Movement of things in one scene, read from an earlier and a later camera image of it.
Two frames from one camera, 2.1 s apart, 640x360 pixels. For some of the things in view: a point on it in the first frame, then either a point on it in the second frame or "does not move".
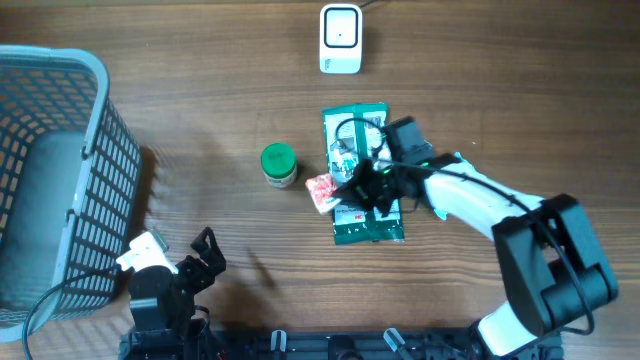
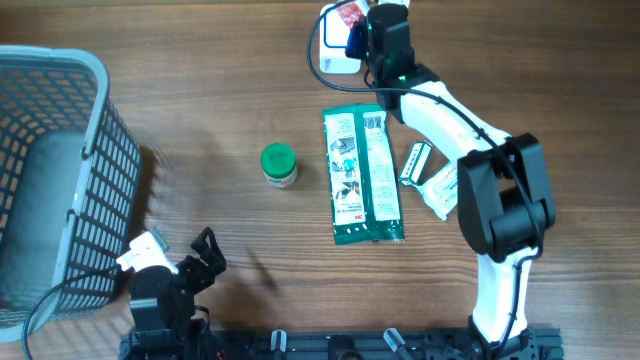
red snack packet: x=321 y=188 -> x=350 y=13
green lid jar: x=279 y=164 does not move
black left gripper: x=210 y=255 does not move
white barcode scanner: x=340 y=39 does not move
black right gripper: x=358 y=190 -> x=353 y=44
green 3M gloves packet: x=352 y=135 does not move
